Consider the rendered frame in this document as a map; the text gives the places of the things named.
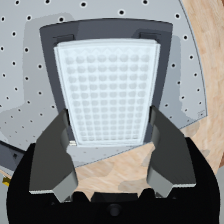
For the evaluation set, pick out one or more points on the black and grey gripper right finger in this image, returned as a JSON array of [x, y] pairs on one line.
[[177, 169]]

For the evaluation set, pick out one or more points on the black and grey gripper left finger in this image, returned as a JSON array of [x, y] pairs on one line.
[[45, 175]]

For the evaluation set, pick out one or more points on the clear rectangular plastic lid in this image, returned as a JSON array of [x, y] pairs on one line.
[[108, 88]]

